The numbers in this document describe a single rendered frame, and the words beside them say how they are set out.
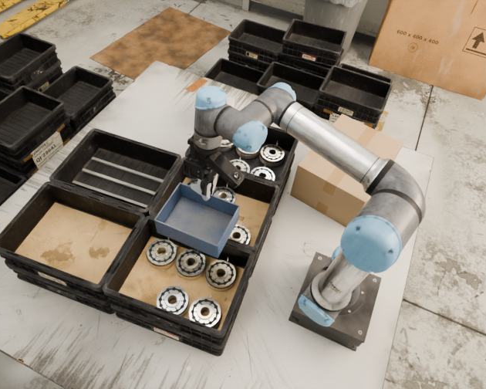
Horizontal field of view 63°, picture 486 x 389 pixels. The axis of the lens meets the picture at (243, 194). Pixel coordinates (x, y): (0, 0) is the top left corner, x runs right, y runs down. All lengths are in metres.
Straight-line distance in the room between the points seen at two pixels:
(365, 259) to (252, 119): 0.40
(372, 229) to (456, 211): 2.22
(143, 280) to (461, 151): 2.68
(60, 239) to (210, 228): 0.59
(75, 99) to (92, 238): 1.44
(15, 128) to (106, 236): 1.19
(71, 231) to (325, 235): 0.98
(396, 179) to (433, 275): 1.77
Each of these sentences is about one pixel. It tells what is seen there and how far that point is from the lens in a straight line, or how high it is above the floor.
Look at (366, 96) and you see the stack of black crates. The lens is 2.76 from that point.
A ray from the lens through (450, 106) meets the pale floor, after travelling 3.84.
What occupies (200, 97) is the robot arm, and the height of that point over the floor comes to 1.48.
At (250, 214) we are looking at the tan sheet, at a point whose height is 0.83.
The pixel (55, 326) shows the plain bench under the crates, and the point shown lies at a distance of 1.57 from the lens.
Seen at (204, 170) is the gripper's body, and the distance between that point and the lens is 1.10.
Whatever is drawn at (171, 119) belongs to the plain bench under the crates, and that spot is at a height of 0.70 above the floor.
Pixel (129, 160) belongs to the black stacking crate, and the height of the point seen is 0.83.
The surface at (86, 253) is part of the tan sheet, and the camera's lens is 1.50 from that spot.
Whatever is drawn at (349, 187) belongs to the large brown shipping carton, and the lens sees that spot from 1.61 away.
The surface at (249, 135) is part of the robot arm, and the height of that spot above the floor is 1.45.
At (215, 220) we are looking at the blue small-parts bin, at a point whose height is 1.08.
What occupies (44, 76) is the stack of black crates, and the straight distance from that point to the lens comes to 2.90.
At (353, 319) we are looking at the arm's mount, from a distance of 1.44.
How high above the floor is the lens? 2.09
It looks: 52 degrees down
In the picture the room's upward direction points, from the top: 6 degrees clockwise
